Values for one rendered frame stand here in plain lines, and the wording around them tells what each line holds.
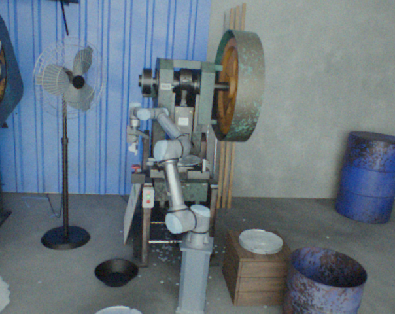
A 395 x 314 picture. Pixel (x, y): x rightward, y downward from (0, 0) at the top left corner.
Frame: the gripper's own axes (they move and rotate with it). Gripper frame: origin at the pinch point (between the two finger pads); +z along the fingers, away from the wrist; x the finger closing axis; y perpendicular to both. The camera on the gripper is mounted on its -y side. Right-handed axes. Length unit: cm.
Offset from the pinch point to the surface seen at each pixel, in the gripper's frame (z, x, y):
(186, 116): -25.5, -14.5, -35.3
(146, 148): 8.3, -46.6, -9.2
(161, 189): 25.6, 1.2, -19.0
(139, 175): 15.0, 3.2, -2.7
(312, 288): 41, 101, -90
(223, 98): -37, -47, -70
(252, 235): 47, 31, -80
